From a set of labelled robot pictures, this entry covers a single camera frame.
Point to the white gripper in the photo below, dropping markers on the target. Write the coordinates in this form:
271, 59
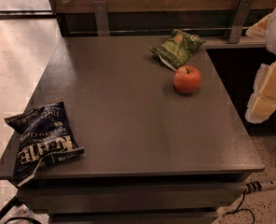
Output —
263, 100

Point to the green jalapeno chip bag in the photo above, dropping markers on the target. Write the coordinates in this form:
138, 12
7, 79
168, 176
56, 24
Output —
177, 50

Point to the blue kettle chip bag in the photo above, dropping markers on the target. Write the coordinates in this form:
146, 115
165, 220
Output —
46, 138

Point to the red apple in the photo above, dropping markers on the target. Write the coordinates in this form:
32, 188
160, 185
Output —
187, 79

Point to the grey drawer cabinet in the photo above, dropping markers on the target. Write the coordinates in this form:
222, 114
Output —
152, 155

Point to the right metal rail bracket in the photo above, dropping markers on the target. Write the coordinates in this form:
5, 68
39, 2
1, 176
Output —
239, 18

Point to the metal rail bracket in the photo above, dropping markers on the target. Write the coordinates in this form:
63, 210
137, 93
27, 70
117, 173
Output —
239, 18
101, 17

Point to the striped plug with cable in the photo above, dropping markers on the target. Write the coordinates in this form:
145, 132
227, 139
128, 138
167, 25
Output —
251, 188

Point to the left metal rail bracket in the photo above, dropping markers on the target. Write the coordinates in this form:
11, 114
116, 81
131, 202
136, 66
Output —
101, 17

